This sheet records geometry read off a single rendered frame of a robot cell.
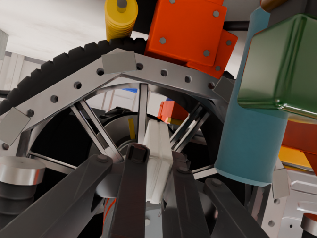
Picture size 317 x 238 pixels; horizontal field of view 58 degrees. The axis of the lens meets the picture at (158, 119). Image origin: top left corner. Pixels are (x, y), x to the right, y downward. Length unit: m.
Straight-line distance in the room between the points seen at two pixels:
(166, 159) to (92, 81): 0.35
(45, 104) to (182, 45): 0.25
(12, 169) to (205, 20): 0.39
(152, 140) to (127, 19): 0.37
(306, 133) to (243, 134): 0.51
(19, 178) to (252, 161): 0.29
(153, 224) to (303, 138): 0.64
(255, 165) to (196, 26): 0.26
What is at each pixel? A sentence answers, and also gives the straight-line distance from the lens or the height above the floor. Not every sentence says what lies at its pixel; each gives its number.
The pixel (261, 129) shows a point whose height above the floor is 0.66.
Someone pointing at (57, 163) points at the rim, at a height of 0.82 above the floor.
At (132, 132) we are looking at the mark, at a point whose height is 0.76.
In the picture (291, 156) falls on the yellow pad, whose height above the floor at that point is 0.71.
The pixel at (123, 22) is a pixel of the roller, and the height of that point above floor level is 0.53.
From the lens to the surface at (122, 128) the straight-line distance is 0.97.
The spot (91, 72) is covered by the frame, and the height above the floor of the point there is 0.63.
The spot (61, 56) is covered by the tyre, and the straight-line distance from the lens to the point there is 0.60.
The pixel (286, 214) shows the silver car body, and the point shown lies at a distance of 1.10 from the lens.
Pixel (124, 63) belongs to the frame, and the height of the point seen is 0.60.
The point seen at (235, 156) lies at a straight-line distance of 0.43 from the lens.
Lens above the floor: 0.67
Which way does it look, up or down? 1 degrees up
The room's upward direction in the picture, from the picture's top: 167 degrees counter-clockwise
